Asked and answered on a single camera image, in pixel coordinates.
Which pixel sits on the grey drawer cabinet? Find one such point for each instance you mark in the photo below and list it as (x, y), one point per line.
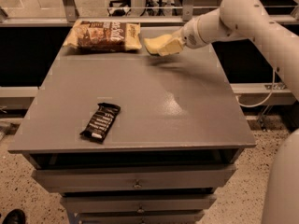
(178, 110)

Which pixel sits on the metal railing frame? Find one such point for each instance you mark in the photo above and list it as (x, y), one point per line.
(56, 13)

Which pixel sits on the brown chip bag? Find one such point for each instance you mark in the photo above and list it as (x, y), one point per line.
(104, 36)

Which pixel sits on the black snack bar wrapper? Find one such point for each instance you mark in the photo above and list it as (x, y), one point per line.
(101, 122)

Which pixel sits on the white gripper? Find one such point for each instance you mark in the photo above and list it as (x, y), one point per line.
(189, 34)

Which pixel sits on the black shoe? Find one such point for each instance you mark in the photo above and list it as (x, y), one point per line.
(15, 216)

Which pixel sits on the grey drawer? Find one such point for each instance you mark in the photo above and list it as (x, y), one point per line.
(164, 217)
(134, 178)
(138, 203)

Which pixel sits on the middle grey drawer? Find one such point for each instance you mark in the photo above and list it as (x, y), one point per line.
(138, 203)

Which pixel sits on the yellow sponge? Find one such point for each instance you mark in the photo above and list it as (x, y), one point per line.
(152, 45)

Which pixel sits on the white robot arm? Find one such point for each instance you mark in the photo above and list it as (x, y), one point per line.
(280, 47)

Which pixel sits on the top grey drawer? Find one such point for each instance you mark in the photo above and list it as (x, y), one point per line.
(134, 178)

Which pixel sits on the bottom grey drawer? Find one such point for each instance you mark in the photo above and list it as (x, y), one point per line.
(164, 217)

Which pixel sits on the black office chair base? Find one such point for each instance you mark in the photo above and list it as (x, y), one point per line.
(119, 8)

